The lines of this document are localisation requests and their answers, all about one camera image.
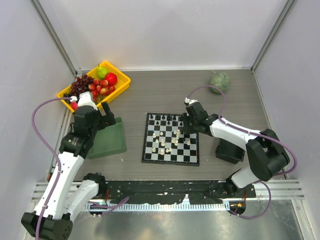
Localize black white chessboard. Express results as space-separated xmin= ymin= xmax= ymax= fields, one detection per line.
xmin=141 ymin=112 xmax=200 ymax=167

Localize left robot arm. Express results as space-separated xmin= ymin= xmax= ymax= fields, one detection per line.
xmin=21 ymin=102 xmax=116 ymax=240

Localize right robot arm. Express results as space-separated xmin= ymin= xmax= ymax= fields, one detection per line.
xmin=182 ymin=98 xmax=290 ymax=197

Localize white chess piece cluster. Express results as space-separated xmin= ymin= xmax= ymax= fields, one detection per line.
xmin=144 ymin=125 xmax=198 ymax=156

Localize red mango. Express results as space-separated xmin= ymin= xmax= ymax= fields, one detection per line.
xmin=70 ymin=102 xmax=78 ymax=111

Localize green plastic tray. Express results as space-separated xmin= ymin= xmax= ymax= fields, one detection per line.
xmin=86 ymin=117 xmax=127 ymax=159

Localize black grape bunch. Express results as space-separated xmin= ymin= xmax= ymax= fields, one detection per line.
xmin=63 ymin=93 xmax=73 ymax=100

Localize purple grape bunch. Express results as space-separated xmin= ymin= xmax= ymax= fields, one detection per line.
xmin=67 ymin=74 xmax=94 ymax=97

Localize yellow plastic tray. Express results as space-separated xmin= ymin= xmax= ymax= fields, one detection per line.
xmin=57 ymin=61 xmax=131 ymax=110

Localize red apple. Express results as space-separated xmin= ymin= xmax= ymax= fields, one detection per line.
xmin=104 ymin=72 xmax=118 ymax=86

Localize black plastic box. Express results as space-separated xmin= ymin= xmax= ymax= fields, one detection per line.
xmin=215 ymin=138 xmax=245 ymax=165

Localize green melon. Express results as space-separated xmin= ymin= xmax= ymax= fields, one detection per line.
xmin=208 ymin=72 xmax=231 ymax=93

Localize green pear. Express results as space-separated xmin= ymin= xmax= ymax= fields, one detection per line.
xmin=97 ymin=64 xmax=109 ymax=79

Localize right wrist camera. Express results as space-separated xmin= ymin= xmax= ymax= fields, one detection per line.
xmin=184 ymin=97 xmax=199 ymax=106

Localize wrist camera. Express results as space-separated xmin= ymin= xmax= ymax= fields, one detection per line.
xmin=76 ymin=91 xmax=98 ymax=111
xmin=184 ymin=97 xmax=199 ymax=106

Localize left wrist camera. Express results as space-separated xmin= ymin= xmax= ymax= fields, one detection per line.
xmin=76 ymin=91 xmax=98 ymax=111

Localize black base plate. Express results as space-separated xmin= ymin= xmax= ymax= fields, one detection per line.
xmin=97 ymin=180 xmax=256 ymax=205

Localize white cable duct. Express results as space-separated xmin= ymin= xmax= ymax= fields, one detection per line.
xmin=82 ymin=201 xmax=230 ymax=212

